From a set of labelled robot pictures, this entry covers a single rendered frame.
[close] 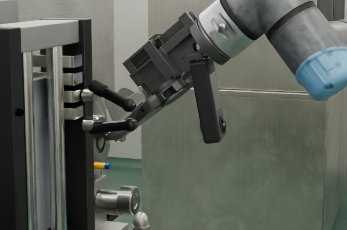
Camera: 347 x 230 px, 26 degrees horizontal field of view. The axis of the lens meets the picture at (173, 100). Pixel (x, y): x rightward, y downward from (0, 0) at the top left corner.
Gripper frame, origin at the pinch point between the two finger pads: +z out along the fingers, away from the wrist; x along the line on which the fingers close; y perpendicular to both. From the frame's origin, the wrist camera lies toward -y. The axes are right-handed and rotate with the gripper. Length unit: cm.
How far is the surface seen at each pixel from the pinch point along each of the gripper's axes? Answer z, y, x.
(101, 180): 3.9, -3.6, 4.9
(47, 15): 19, 35, -50
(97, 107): 0.0, 5.3, -0.2
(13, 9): -11.2, 15.6, 26.2
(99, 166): 1.0, -2.2, 8.5
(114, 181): 208, 11, -399
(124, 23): 144, 105, -448
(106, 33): 23, 30, -83
